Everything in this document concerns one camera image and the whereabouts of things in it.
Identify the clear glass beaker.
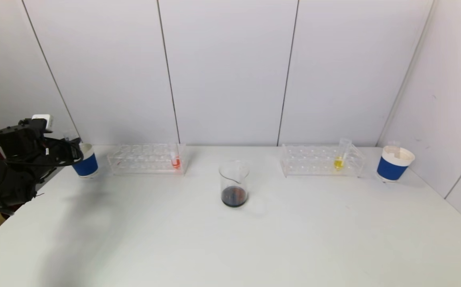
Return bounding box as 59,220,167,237
219,160,250,208

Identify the clear acrylic test tube rack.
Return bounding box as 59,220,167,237
280,143,367,178
107,143,188,176

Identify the test tube with yellow liquid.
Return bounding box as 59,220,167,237
333,138,352,171

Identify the blue and white paper cup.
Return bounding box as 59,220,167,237
72,143,99,179
376,145,416,183

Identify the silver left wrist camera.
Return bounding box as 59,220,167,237
32,114,54,131

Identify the black camera cable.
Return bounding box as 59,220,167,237
3,136,85,167

